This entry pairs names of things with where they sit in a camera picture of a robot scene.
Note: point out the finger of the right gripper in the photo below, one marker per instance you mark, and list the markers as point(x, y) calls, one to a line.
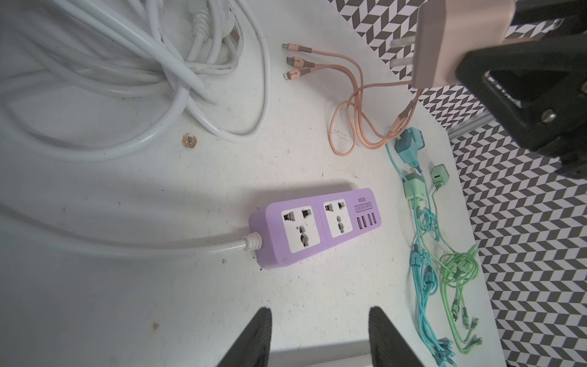
point(536, 90)
point(532, 11)

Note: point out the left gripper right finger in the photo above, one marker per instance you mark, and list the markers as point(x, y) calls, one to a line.
point(388, 347)

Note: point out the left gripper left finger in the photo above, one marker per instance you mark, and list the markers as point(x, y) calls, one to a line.
point(252, 347)

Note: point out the pink charger plug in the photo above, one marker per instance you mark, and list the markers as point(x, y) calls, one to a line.
point(446, 31)

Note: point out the purple power strip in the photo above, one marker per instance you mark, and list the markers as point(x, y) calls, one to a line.
point(294, 230)

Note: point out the light green charger plug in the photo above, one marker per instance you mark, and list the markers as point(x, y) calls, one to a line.
point(415, 189)

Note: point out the teal charger plug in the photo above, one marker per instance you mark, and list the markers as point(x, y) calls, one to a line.
point(408, 145)

